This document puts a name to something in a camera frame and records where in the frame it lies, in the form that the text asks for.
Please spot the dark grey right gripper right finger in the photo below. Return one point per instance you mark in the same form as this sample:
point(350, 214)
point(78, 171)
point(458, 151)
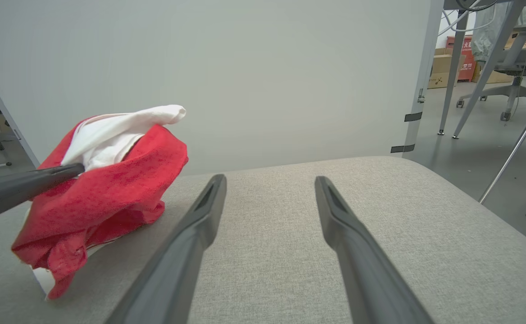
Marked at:
point(371, 279)

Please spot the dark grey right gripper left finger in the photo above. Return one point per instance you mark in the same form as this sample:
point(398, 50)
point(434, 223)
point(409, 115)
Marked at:
point(177, 270)

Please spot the red and white jersey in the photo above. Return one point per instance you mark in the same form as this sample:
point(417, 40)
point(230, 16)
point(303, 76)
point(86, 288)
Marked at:
point(110, 198)

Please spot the chrome slanted leg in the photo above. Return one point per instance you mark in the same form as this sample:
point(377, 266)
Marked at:
point(516, 146)

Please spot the white partition panel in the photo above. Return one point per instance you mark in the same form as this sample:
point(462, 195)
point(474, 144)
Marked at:
point(245, 67)

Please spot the small cardboard box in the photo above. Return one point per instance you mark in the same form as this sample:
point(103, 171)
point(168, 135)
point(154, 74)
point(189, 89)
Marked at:
point(441, 72)

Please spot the red printed box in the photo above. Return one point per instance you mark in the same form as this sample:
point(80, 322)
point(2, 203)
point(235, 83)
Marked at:
point(469, 67)

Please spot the clear plastic cover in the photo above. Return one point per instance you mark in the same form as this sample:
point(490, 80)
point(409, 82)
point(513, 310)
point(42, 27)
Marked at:
point(483, 36)

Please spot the grey partition frame post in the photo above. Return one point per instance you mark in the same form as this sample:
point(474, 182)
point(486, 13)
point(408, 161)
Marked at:
point(425, 67)
point(2, 108)

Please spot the grey metal table frame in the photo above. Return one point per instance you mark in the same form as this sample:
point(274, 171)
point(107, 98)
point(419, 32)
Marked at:
point(454, 58)

